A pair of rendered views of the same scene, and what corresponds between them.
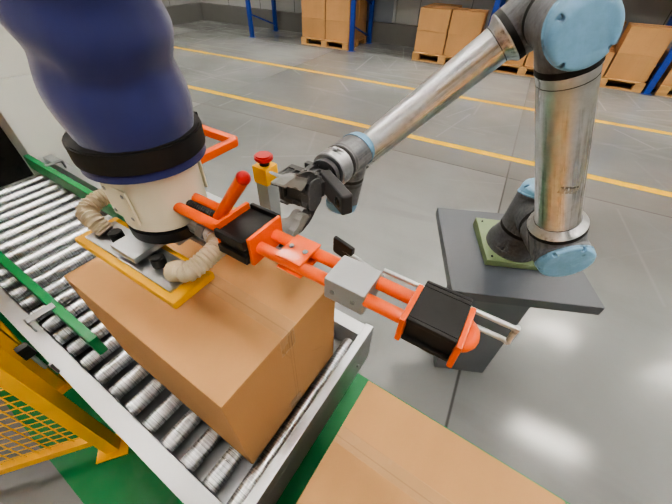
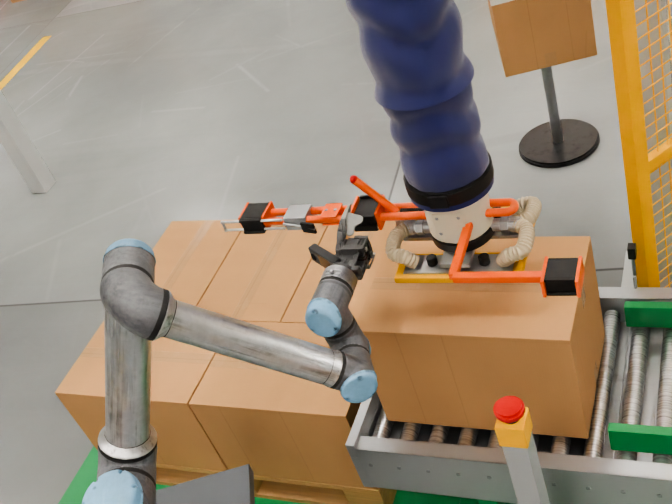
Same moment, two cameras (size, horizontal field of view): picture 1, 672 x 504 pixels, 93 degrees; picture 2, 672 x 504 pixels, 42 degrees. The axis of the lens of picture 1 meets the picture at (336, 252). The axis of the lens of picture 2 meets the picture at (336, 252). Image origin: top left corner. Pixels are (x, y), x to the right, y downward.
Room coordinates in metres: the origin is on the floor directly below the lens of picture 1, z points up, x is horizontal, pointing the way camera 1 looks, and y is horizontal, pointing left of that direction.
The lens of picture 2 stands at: (2.39, 0.06, 2.60)
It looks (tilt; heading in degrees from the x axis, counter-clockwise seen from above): 37 degrees down; 181
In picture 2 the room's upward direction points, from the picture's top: 21 degrees counter-clockwise
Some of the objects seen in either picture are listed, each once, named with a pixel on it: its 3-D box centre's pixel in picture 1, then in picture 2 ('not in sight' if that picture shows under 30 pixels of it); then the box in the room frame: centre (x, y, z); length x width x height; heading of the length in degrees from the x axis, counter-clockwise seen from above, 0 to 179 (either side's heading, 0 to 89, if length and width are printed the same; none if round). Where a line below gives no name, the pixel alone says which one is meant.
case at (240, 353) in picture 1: (217, 321); (484, 332); (0.56, 0.36, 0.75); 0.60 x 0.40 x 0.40; 58
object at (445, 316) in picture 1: (434, 324); (257, 216); (0.26, -0.14, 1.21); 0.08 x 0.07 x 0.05; 59
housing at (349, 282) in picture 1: (352, 284); (299, 217); (0.33, -0.03, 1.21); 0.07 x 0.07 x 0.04; 59
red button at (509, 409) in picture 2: (263, 159); (509, 411); (1.09, 0.28, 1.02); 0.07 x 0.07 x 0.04
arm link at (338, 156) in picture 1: (331, 168); (338, 281); (0.68, 0.02, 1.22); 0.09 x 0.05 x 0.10; 60
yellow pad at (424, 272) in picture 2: not in sight; (458, 263); (0.65, 0.32, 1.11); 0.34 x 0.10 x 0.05; 59
